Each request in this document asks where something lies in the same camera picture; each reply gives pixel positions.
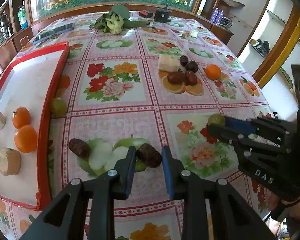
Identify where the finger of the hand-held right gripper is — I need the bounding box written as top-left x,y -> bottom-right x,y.
207,124 -> 290,153
224,116 -> 297,141

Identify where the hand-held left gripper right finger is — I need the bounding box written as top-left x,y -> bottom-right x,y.
161,145 -> 277,240

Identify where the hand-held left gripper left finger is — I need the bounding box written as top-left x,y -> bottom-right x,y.
19,145 -> 137,240

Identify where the green grape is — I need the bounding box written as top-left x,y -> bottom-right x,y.
207,114 -> 226,127
50,97 -> 67,117

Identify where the mandarin orange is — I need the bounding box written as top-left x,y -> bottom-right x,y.
14,125 -> 38,153
205,64 -> 222,80
12,107 -> 30,129

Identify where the white cake piece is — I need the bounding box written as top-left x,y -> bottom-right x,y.
157,55 -> 180,72

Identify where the beige cake piece large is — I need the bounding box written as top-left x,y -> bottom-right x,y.
0,147 -> 22,176

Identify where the red rimmed white tray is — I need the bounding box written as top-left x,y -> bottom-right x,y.
0,42 -> 70,211

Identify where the floral fruit print tablecloth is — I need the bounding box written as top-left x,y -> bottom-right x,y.
0,11 -> 278,240

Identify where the bok choy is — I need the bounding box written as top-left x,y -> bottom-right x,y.
90,4 -> 150,34

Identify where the dark smartphone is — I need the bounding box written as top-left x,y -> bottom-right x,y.
33,23 -> 75,43

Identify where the green plastic bottle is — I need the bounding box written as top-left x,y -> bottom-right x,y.
17,5 -> 28,29

